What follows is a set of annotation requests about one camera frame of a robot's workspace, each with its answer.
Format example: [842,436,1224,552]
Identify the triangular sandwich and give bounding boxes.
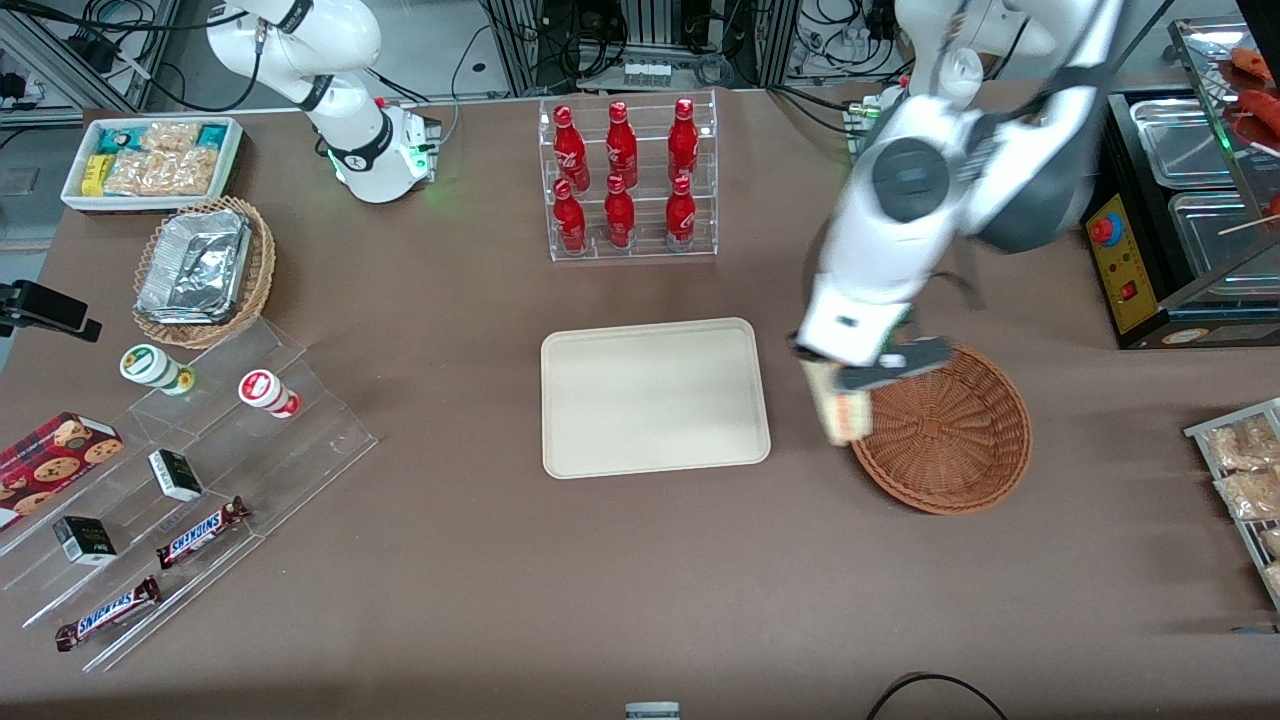
[802,360,879,447]

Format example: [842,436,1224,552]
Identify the cream plastic tray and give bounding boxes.
[540,317,773,480]

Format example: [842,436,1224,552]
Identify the brown round wicker basket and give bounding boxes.
[848,344,1033,516]

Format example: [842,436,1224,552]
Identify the light oval wicker basket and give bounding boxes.
[132,195,277,350]

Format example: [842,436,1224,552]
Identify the clear acrylic bottle rack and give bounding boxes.
[538,89,720,263]

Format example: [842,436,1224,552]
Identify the red cola bottle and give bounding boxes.
[553,104,592,193]
[664,175,698,253]
[552,178,588,256]
[605,100,639,189]
[603,174,637,251]
[667,97,700,187]

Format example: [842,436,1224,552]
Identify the black food warmer machine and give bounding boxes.
[1082,15,1280,351]

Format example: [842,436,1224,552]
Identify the stainless steel pan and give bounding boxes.
[1168,190,1280,283]
[1130,97,1241,191]

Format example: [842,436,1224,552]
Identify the clear fried snack bag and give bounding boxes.
[1213,468,1280,523]
[1203,414,1280,473]

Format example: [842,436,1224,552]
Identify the clear acrylic stepped display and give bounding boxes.
[0,316,380,674]

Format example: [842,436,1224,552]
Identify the red lid yogurt cup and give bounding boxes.
[237,368,302,419]

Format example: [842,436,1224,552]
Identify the aluminium foil container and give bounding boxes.
[135,208,253,326]

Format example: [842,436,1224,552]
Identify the snickers chocolate bar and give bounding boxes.
[54,575,162,653]
[155,496,251,571]

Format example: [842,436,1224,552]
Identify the small black carton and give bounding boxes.
[52,515,118,567]
[148,448,205,503]

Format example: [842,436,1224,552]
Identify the green lid yogurt cup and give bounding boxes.
[119,343,196,397]

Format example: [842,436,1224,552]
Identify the clear rice cracker bag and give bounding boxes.
[103,146,223,197]
[140,121,203,153]

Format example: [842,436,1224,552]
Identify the white rectangular snack bin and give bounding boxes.
[60,116,246,215]

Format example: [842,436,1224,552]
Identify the black clamp device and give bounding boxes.
[0,280,104,344]

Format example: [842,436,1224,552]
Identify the red chocolate cookie box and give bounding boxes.
[0,411,126,531]

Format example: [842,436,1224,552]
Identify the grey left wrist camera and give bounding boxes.
[833,336,957,394]

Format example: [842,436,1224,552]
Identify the black cable loop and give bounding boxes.
[865,672,1011,720]

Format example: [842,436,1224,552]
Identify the metal wire rack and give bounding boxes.
[1183,397,1280,613]

